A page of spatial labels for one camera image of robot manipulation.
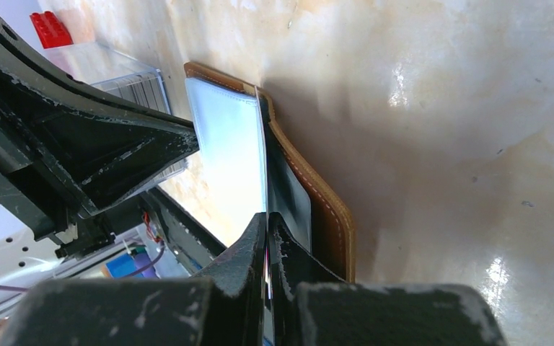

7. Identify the black credit card stack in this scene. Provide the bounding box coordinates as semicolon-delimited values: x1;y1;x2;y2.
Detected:
92;71;172;115

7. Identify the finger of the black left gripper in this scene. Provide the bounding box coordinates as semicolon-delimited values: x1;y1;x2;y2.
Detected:
0;17;199;239

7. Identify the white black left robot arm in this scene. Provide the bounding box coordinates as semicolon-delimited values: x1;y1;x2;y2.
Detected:
0;17;198;319

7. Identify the red plastic block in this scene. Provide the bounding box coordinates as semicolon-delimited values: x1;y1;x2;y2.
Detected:
30;11;74;49

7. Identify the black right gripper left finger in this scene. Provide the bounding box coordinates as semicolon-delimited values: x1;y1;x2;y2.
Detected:
0;213;267;345

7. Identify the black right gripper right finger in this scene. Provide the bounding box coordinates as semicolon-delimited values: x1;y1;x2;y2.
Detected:
268;213;506;345

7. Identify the clear acrylic card box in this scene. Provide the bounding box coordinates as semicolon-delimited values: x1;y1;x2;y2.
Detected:
22;44;199;209

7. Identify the brown leather card holder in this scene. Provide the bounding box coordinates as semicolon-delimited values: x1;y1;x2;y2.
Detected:
184;62;356;282

